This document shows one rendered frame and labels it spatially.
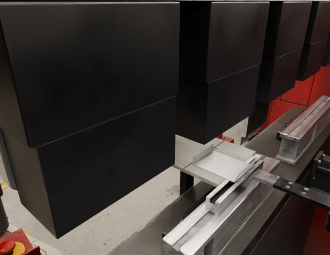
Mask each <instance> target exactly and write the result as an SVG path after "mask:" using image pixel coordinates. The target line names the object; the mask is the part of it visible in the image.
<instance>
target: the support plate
mask: <svg viewBox="0 0 330 255"><path fill-rule="evenodd" d="M222 141H223V140H221V139H218V138H214V139H213V140H211V141H210V142H208V143H207V144H205V145H203V144H200V143H198V142H195V141H192V140H190V139H187V138H184V137H181V136H178V135H176V141H175V164H174V165H172V167H174V168H176V169H178V170H180V171H182V172H185V173H187V174H189V175H191V176H193V177H195V178H197V179H200V180H202V181H204V182H206V183H208V184H210V185H212V186H214V187H218V186H219V185H220V184H221V183H222V182H223V181H224V180H225V178H222V177H220V176H218V175H215V174H213V173H210V172H208V171H206V170H204V169H201V168H199V167H197V166H194V165H193V164H191V165H190V166H188V167H186V166H187V165H188V164H190V163H192V162H193V156H194V155H196V154H197V153H198V152H200V151H202V150H203V149H205V148H206V147H208V146H209V145H211V144H212V143H213V144H214V147H215V146H217V145H218V144H219V143H221V142H222ZM216 148H217V149H215V148H214V149H213V150H214V151H216V152H219V153H222V154H224V155H227V156H230V157H232V158H235V159H238V160H240V161H243V162H246V161H247V160H248V159H249V158H250V157H251V156H255V155H256V151H253V150H251V149H248V148H244V147H241V146H238V145H235V144H233V143H230V142H227V141H224V142H223V143H221V144H220V145H219V146H217V147H216ZM184 167H186V168H185V169H183V168H184Z"/></svg>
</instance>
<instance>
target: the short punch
mask: <svg viewBox="0 0 330 255"><path fill-rule="evenodd" d="M269 105H270V103H269V104H265V103H260V102H256V101H255V105H254V112H253V114H252V115H250V116H249V117H247V118H246V119H244V120H242V121H241V122H239V123H238V124H237V132H236V134H237V135H238V136H240V143H239V145H241V144H243V143H244V142H245V141H247V140H248V139H249V138H251V137H252V136H253V135H254V134H256V133H257V132H258V131H260V130H261V128H262V124H264V123H265V122H266V121H267V117H268V111H269Z"/></svg>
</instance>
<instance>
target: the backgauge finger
mask: <svg viewBox="0 0 330 255"><path fill-rule="evenodd" d="M252 179H253V180H256V181H258V182H261V183H263V184H266V185H268V186H271V187H273V188H275V189H278V190H280V191H283V192H285V193H288V194H290V195H292V196H295V197H297V198H300V199H302V200H305V201H307V202H310V203H313V204H315V205H317V206H320V207H322V208H325V209H327V210H329V212H328V215H327V218H326V221H325V225H324V230H326V231H329V232H330V196H329V195H326V194H324V193H321V192H318V191H316V190H313V189H310V188H308V187H305V186H303V185H300V184H297V183H295V182H292V181H289V180H287V179H284V178H282V177H279V176H276V175H274V174H271V173H268V172H266V171H263V170H261V169H259V170H258V171H257V172H256V173H255V174H254V175H253V176H252Z"/></svg>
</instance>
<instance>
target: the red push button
mask: <svg viewBox="0 0 330 255"><path fill-rule="evenodd" d="M15 246H16V243H15V242H14V241H13V240H6V241H4V242H2V243H1V244H0V254H1V255H12V254H13V249H14V248H15Z"/></svg>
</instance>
